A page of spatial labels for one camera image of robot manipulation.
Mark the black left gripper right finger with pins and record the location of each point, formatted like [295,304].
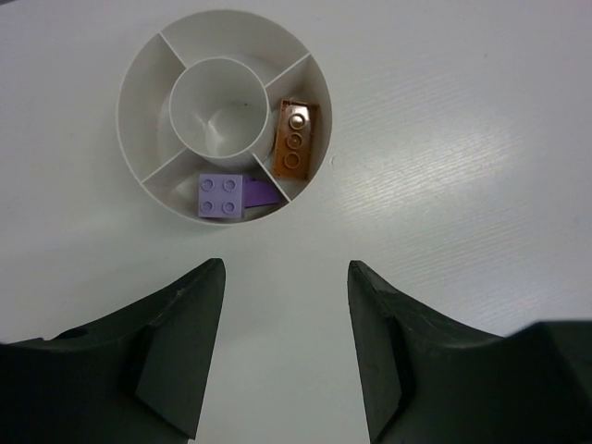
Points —
[427,378]

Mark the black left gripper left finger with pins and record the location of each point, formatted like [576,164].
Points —
[137,375]

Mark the lavender square lego brick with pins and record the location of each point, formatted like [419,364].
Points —
[221,196]

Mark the purple lego piece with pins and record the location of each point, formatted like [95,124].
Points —
[259,193]

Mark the orange-brown lego plate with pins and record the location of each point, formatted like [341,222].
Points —
[294,139]

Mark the white round divided container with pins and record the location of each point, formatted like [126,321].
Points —
[202,97]

